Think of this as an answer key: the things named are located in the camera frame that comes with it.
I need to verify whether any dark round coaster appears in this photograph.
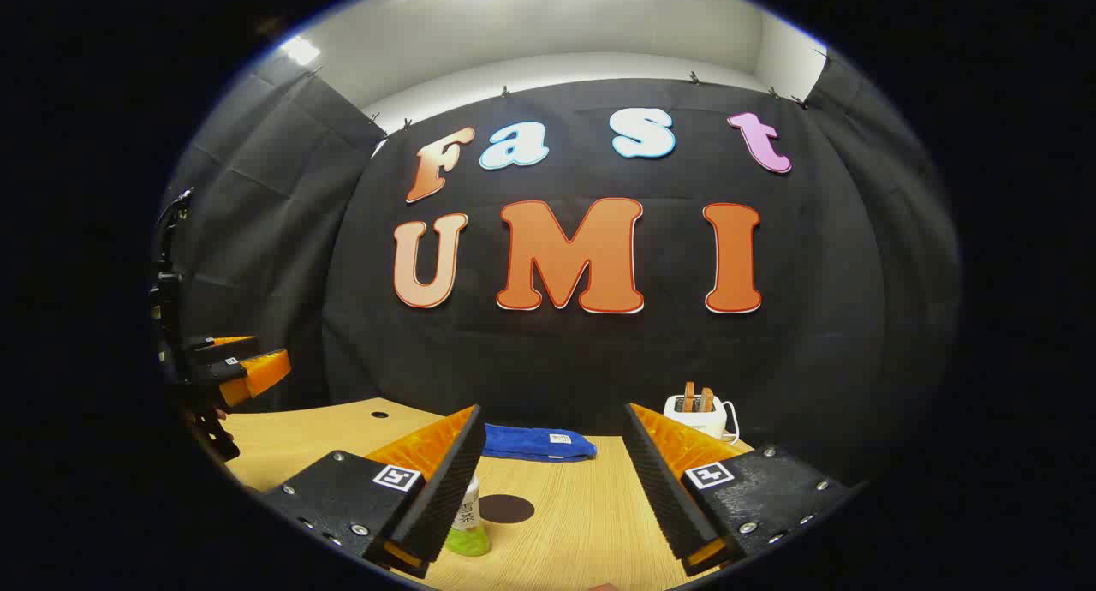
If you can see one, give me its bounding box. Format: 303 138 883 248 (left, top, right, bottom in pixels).
478 494 536 524

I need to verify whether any white toaster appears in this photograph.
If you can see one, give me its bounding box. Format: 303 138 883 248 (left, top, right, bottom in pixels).
664 394 729 440

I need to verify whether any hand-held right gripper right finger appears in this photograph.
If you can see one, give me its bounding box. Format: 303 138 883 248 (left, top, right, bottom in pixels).
622 403 861 576

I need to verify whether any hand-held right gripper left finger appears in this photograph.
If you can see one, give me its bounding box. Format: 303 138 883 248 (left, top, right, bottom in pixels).
261 404 487 579

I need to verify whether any clear water bottle green label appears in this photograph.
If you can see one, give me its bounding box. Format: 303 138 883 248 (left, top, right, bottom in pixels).
444 475 493 558

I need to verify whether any blue towel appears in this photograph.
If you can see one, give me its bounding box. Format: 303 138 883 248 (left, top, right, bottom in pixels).
482 423 599 463

